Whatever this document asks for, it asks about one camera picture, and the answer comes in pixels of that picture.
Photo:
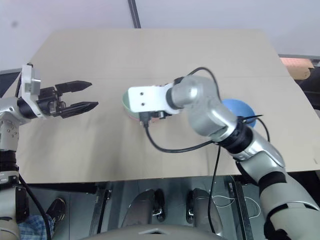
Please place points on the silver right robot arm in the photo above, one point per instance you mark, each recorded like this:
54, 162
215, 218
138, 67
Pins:
207, 112

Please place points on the brown cardboard box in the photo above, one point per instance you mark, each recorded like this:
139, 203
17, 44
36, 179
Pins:
296, 67

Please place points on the black shoe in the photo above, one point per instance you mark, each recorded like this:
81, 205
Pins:
57, 208

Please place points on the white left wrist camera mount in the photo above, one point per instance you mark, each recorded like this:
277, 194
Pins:
30, 82

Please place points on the blue plaid trouser leg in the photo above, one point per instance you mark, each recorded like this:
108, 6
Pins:
32, 227

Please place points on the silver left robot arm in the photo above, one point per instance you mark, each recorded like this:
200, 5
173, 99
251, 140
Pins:
7, 107

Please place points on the grey robot torso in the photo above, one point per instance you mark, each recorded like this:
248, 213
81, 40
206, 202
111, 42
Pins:
160, 233

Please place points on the black bag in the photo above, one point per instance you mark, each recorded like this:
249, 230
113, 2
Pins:
311, 87

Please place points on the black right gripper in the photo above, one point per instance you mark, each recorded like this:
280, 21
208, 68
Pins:
158, 115

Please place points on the black metal table leg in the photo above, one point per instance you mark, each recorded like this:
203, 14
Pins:
242, 210
100, 210

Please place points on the green bowl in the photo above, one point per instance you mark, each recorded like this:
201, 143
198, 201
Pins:
125, 101

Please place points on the dark vertical pole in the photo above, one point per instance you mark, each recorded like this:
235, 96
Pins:
135, 13

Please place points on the dark rounded robot leg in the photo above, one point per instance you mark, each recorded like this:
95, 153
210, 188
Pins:
142, 207
202, 207

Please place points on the pink bowl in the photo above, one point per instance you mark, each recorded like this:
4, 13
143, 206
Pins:
136, 118

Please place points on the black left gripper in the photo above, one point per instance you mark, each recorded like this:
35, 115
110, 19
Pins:
48, 100

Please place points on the blue bowl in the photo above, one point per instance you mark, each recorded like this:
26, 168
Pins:
237, 107

